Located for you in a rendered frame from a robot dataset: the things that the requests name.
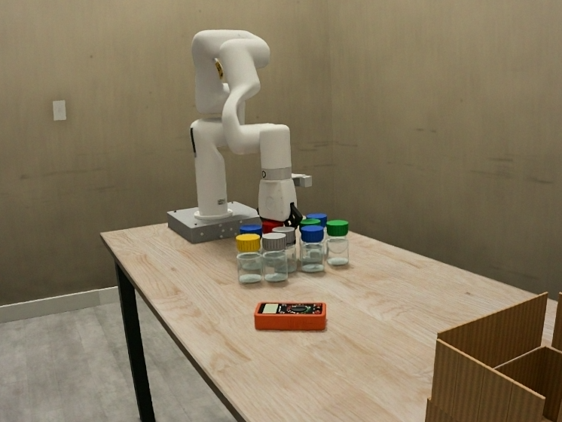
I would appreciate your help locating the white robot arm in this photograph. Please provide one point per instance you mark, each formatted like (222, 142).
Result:
(238, 58)

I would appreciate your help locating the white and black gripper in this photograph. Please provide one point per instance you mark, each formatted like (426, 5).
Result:
(276, 199)

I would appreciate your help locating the orange digital multimeter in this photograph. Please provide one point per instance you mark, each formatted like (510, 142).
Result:
(290, 316)

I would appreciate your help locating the green-capped bottle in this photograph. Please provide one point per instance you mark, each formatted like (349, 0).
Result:
(337, 243)
(307, 222)

